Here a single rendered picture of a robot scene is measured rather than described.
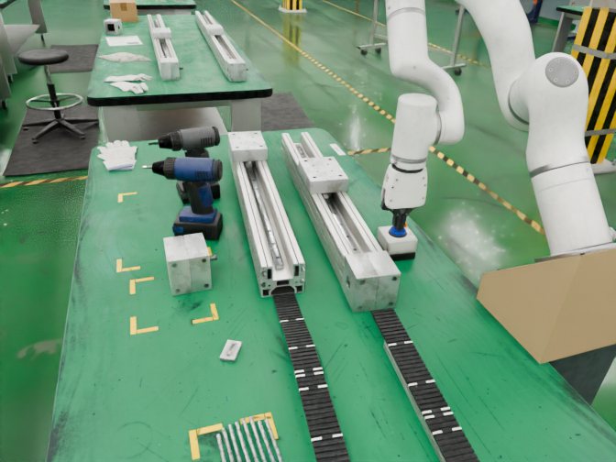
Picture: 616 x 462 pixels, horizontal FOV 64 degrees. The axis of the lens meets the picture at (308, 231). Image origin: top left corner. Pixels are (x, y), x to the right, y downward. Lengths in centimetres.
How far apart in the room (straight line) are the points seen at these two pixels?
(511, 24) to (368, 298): 68
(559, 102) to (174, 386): 93
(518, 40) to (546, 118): 21
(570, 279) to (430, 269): 40
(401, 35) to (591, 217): 56
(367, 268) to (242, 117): 183
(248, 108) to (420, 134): 174
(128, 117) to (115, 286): 161
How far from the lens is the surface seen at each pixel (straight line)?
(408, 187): 120
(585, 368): 131
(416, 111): 111
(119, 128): 276
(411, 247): 128
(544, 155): 118
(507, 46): 127
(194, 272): 114
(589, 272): 101
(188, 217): 133
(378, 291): 109
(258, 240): 118
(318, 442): 84
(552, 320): 105
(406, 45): 120
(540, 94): 115
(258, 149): 157
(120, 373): 102
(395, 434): 91
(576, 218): 115
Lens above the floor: 150
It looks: 31 degrees down
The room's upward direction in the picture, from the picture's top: 2 degrees clockwise
